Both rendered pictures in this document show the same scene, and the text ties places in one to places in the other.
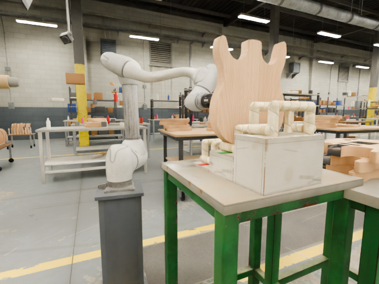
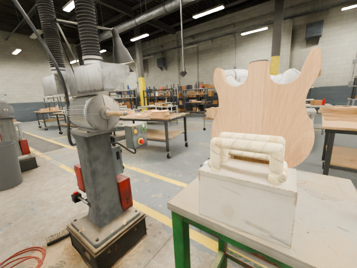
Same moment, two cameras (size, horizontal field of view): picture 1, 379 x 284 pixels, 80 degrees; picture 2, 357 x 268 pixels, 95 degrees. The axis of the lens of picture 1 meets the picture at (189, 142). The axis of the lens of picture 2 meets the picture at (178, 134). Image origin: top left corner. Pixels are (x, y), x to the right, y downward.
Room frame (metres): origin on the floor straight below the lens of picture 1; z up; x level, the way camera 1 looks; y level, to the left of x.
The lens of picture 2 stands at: (0.34, -0.63, 1.35)
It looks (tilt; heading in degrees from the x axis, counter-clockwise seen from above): 13 degrees down; 60
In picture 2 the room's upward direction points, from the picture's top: 3 degrees counter-clockwise
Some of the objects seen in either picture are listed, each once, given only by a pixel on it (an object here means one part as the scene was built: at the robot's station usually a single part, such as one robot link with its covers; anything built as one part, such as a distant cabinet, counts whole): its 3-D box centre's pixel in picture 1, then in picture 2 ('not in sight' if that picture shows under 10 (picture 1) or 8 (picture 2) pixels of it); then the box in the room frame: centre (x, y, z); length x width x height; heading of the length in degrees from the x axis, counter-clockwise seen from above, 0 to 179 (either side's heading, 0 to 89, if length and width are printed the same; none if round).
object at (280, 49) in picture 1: (276, 54); (305, 67); (0.96, -0.36, 1.41); 0.07 x 0.04 x 0.10; 117
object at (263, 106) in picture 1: (272, 106); (249, 138); (0.79, -0.29, 1.20); 0.20 x 0.03 x 0.03; 117
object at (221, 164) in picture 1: (247, 162); not in sight; (0.90, -0.24, 0.98); 0.27 x 0.16 x 0.09; 118
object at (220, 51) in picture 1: (223, 49); (223, 78); (0.84, -0.12, 1.40); 0.07 x 0.04 x 0.09; 117
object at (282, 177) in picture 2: (300, 127); (280, 170); (0.80, -0.39, 1.12); 0.11 x 0.03 x 0.03; 28
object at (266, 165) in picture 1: (278, 159); (244, 193); (0.76, -0.31, 1.02); 0.27 x 0.15 x 0.17; 118
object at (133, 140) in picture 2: not in sight; (129, 138); (0.66, 0.83, 0.99); 0.24 x 0.21 x 0.26; 114
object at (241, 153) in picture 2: (256, 128); (252, 153); (0.86, -0.26, 1.12); 0.20 x 0.03 x 0.03; 117
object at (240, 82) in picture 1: (250, 94); (256, 117); (0.90, -0.24, 1.25); 0.35 x 0.04 x 0.40; 117
